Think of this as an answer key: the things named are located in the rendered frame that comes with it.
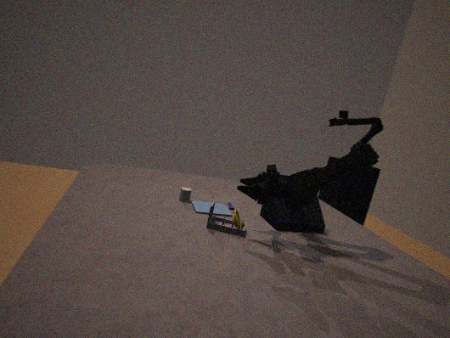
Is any yellow plate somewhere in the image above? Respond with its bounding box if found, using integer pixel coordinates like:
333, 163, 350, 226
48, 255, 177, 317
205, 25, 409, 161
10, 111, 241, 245
233, 210, 241, 229

